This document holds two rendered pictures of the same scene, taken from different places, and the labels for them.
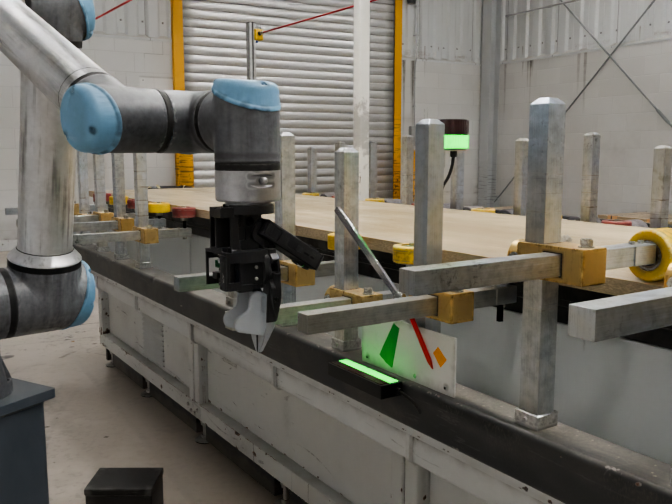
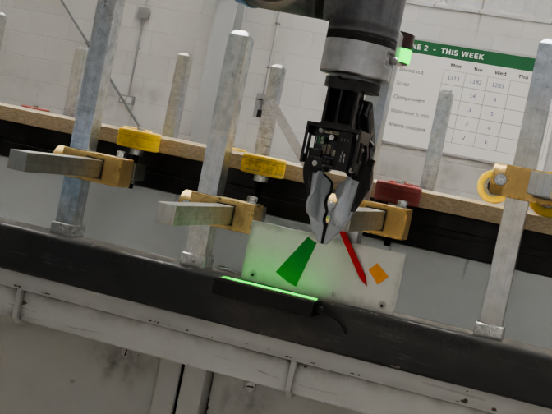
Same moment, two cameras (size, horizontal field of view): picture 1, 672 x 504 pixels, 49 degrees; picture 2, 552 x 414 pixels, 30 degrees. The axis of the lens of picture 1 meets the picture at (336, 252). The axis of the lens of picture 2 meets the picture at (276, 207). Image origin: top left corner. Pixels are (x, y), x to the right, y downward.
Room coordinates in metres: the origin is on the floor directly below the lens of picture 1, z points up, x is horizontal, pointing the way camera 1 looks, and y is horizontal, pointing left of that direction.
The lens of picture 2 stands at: (0.06, 1.03, 0.92)
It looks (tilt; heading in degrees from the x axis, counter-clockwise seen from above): 3 degrees down; 319
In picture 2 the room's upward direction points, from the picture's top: 11 degrees clockwise
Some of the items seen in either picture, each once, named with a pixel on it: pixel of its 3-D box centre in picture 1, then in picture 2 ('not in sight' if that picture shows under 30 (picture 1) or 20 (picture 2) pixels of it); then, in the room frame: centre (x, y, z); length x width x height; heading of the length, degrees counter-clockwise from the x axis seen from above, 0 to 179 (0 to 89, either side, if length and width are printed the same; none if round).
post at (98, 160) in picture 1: (100, 191); not in sight; (2.92, 0.94, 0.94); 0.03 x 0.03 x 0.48; 33
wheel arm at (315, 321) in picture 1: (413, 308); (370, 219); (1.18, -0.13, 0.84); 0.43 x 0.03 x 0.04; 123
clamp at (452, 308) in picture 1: (436, 300); (367, 216); (1.23, -0.17, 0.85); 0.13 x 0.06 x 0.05; 33
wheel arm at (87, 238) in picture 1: (128, 236); not in sight; (2.44, 0.69, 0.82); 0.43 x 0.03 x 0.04; 123
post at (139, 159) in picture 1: (141, 207); not in sight; (2.50, 0.66, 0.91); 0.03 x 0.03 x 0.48; 33
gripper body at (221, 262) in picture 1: (244, 247); (342, 126); (1.01, 0.13, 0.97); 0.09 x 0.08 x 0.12; 123
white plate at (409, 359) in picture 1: (404, 350); (320, 267); (1.26, -0.12, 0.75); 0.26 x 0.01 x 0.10; 33
